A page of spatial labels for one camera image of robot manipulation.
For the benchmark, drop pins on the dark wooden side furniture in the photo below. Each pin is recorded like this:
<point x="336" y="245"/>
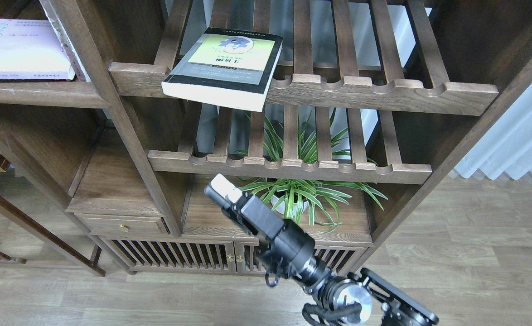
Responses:
<point x="73" y="259"/>

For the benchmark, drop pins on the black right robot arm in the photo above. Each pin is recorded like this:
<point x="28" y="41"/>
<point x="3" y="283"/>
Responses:
<point x="348" y="301"/>

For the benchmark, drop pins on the white upright book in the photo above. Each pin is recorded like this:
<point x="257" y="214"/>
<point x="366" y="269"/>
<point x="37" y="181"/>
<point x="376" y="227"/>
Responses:
<point x="65" y="41"/>

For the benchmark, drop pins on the brass drawer knob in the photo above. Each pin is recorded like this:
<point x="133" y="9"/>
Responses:
<point x="123" y="228"/>

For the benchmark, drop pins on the green spider plant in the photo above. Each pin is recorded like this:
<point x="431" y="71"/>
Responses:
<point x="296" y="196"/>

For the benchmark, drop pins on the dark wooden bookshelf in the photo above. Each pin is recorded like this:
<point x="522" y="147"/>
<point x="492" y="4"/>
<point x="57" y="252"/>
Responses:
<point x="416" y="82"/>

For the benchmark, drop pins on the white purple paperback book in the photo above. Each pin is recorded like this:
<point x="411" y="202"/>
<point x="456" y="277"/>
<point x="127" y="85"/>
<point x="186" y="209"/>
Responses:
<point x="30" y="50"/>

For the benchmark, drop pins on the yellow grey thick book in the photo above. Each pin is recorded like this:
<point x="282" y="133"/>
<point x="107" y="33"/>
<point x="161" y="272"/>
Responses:
<point x="227" y="68"/>

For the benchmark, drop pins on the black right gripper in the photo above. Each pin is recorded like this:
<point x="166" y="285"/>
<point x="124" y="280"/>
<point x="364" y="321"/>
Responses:
<point x="284" y="248"/>

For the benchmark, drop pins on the white pleated curtain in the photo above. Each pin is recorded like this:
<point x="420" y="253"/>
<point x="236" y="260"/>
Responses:
<point x="505" y="151"/>

